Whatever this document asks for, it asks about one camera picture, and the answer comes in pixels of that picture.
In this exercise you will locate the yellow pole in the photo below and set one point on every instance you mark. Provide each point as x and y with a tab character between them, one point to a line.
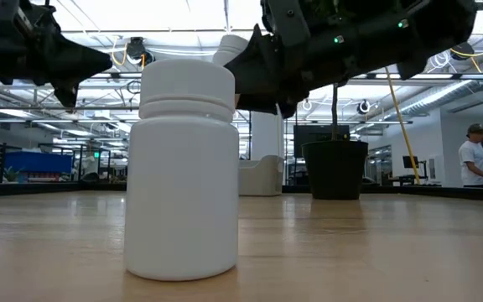
401	121

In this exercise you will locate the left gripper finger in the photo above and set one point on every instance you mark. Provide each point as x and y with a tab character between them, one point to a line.
69	92
65	63

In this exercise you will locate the white pill bottle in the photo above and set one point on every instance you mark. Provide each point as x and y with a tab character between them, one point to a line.
228	48
181	189

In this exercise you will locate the pale grey plastic basket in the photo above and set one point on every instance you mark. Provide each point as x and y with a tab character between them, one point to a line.
261	176

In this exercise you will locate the person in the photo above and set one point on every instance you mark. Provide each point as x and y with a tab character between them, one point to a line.
473	161

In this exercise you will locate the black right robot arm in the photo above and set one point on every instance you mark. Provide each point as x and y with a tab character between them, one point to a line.
438	29

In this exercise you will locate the black monitor on stand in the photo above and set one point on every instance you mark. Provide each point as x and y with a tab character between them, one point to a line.
410	162

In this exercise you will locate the black display screen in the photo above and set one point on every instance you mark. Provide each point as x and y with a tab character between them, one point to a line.
315	138

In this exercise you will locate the black plant pot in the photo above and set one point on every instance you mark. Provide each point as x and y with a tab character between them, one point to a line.
334	170

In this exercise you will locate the black aluminium table frame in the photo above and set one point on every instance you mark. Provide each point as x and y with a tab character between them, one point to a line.
36	189

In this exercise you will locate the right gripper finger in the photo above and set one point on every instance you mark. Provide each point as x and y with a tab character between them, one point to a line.
260	69
266	107

